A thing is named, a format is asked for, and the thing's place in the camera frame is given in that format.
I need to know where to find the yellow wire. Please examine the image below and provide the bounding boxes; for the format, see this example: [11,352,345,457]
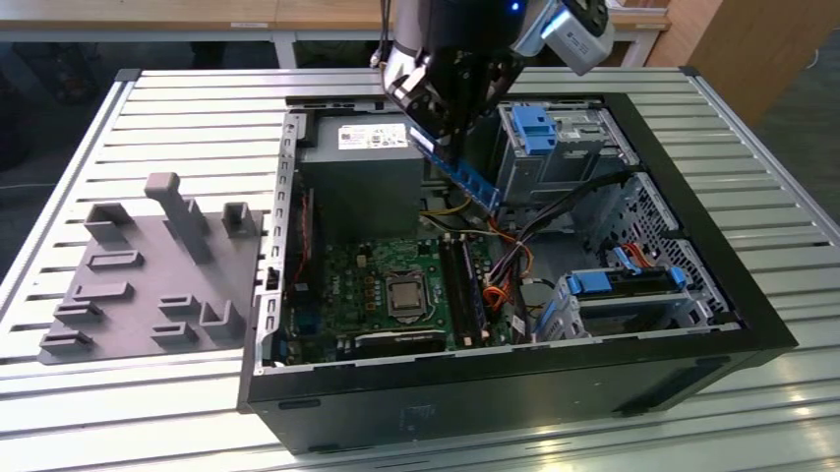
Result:
[420,195,473,218]

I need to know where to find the black open PC case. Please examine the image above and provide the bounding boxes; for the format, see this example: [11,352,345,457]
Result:
[235,91,800,456]

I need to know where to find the grey power supply unit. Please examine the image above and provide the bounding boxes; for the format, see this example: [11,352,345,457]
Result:
[298,113,436,243]

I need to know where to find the metal CPU socket cover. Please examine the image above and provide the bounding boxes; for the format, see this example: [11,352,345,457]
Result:
[382,268,433,324]

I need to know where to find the hard disk in blue carrier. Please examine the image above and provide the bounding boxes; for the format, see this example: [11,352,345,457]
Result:
[566,265,688,299]

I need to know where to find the grey metal disk bay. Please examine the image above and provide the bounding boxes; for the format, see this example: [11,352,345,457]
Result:
[537,267,740,344]

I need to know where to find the red disk wire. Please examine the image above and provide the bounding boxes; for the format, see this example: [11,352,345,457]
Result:
[618,242,659,271]

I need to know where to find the silver CPU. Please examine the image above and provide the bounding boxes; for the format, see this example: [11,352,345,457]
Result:
[391,281,424,312]

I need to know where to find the black sleeved cable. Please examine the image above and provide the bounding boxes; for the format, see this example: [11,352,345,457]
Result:
[517,169,636,240]

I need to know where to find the green motherboard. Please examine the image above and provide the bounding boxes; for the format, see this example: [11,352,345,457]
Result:
[278,234,520,366]

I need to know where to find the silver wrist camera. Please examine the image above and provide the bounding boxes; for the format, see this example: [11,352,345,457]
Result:
[510,0,617,77]

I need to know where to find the black graphics card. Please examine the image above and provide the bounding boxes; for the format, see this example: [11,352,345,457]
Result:
[349,325,449,358]

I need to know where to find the grey metal drive cage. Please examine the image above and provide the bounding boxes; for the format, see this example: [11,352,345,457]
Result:
[494,100,643,208]

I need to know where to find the wooden desk white frame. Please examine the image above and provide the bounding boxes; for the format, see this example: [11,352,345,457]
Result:
[0,0,672,69]

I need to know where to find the thin red wire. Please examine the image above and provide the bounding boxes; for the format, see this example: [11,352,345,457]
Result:
[290,188,314,292]

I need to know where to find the blue plastic drive latch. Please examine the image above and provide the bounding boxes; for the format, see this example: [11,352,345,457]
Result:
[512,104,561,155]

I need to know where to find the wooden cabinet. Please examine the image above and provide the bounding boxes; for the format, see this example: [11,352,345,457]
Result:
[645,0,840,130]

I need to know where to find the grey parts rack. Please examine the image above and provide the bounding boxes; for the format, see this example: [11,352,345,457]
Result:
[38,171,274,366]

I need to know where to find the round grey case speaker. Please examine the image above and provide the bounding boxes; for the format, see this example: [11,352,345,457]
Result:
[518,278,561,317]

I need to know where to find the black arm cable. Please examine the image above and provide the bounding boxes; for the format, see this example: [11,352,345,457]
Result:
[369,0,398,69]

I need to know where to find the multicoloured wire bundle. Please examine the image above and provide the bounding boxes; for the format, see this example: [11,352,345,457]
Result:
[485,228,537,297]

